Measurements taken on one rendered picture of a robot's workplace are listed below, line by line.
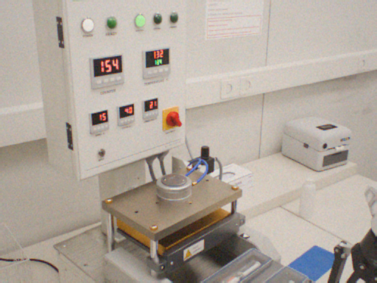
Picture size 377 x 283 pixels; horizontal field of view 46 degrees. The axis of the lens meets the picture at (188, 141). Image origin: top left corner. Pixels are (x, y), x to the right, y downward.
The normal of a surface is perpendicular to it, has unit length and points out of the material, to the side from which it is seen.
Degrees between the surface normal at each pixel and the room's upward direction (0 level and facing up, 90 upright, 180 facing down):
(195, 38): 90
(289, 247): 0
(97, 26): 90
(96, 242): 0
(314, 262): 0
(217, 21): 90
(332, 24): 90
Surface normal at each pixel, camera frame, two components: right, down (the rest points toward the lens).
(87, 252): 0.01, -0.93
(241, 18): 0.60, 0.29
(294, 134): -0.85, 0.09
